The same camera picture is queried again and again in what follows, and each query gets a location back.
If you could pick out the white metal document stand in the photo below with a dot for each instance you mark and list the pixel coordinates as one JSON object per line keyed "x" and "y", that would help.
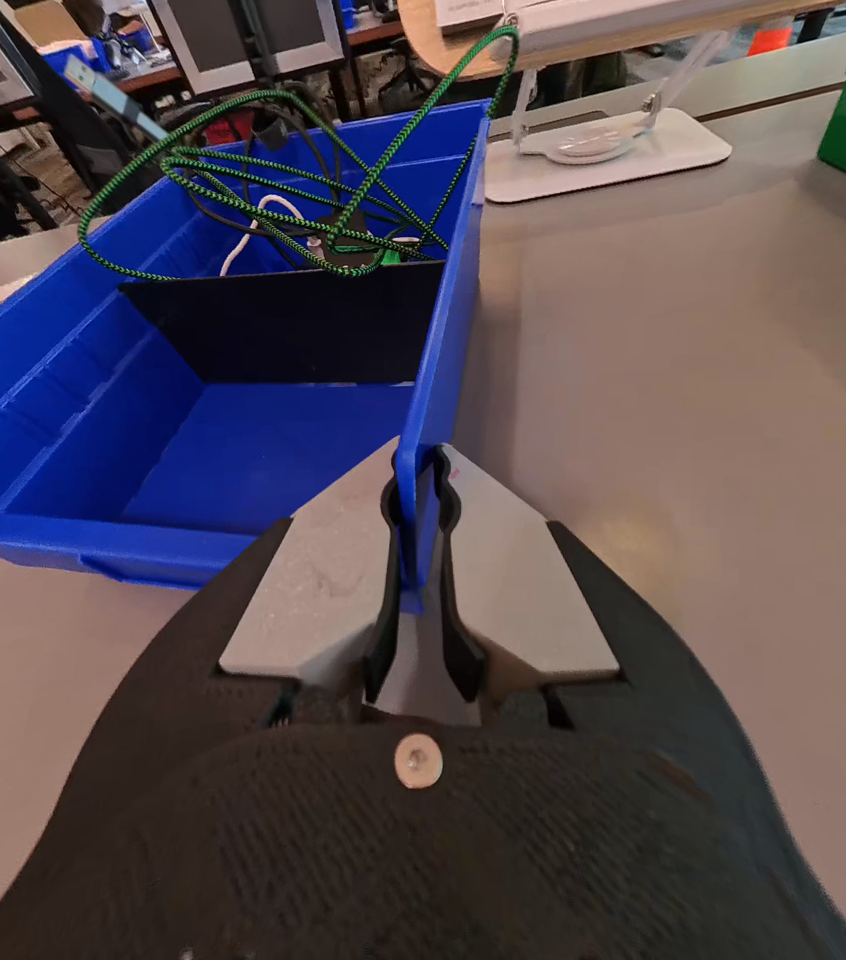
{"x": 678, "y": 146}

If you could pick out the black bin divider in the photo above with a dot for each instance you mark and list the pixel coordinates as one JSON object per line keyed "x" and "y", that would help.
{"x": 280, "y": 330}

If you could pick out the blue plastic bin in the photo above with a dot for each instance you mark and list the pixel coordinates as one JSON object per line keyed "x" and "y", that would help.
{"x": 243, "y": 465}

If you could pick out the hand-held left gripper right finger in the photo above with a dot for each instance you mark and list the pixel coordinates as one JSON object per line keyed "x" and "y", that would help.
{"x": 520, "y": 592}

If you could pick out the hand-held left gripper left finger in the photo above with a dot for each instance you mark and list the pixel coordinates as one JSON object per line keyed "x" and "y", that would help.
{"x": 310, "y": 592}

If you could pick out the orange traffic cone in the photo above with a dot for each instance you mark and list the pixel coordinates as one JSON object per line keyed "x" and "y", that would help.
{"x": 772, "y": 37}

